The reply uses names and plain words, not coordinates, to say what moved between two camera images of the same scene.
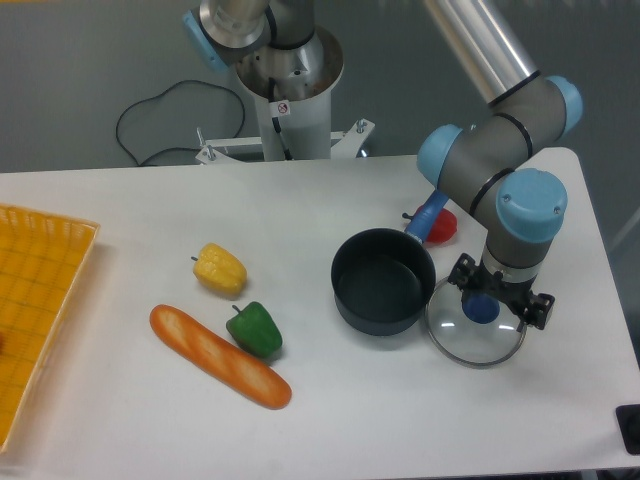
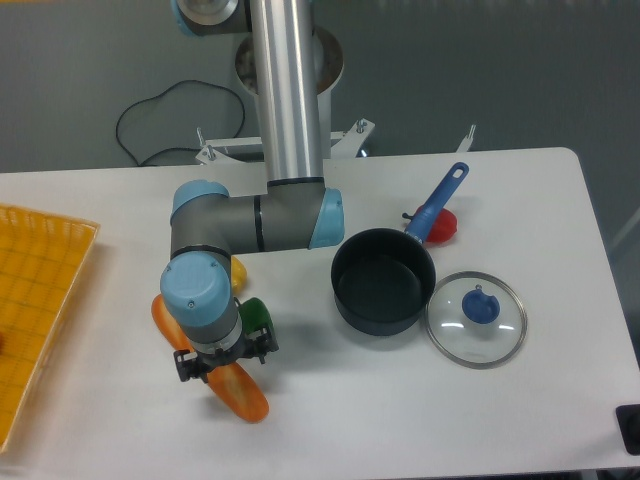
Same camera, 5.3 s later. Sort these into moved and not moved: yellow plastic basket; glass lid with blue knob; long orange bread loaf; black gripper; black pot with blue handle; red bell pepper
Moved: black gripper; long orange bread loaf
Not moved: yellow plastic basket; glass lid with blue knob; black pot with blue handle; red bell pepper
